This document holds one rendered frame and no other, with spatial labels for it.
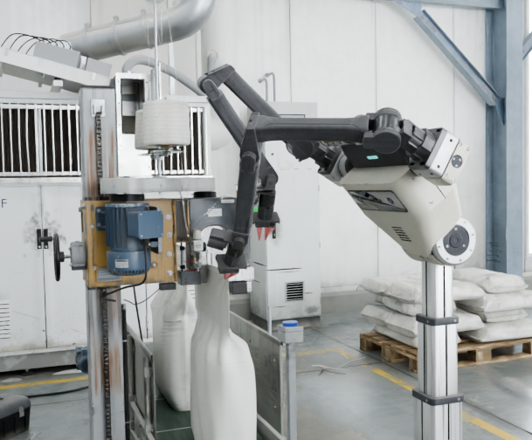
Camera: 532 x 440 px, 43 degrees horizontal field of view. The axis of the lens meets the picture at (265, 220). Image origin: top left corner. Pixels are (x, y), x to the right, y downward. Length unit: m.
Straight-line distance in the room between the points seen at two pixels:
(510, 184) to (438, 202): 6.00
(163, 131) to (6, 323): 3.19
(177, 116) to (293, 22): 4.97
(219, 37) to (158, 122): 3.57
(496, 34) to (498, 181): 1.68
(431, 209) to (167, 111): 0.95
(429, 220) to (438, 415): 0.65
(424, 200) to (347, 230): 5.34
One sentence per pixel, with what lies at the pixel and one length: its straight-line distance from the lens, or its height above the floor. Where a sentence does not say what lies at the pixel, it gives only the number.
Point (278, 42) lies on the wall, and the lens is 7.14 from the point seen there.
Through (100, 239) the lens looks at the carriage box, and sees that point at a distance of 2.51.
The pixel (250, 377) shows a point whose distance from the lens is 2.42.
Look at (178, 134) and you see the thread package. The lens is 2.36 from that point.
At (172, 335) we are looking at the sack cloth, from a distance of 3.08.
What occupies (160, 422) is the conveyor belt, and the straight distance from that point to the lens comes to 3.03.
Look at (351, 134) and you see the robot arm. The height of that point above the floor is 1.51.
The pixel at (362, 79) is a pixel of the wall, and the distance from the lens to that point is 7.48.
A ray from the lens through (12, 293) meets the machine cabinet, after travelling 5.27.
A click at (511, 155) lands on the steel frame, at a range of 8.03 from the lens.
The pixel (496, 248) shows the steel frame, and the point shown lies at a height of 0.59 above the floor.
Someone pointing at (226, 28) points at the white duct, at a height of 2.71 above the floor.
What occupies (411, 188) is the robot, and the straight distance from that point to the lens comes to 1.98.
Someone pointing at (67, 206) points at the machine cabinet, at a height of 1.25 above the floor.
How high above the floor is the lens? 1.38
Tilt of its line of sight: 3 degrees down
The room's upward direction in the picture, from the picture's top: 1 degrees counter-clockwise
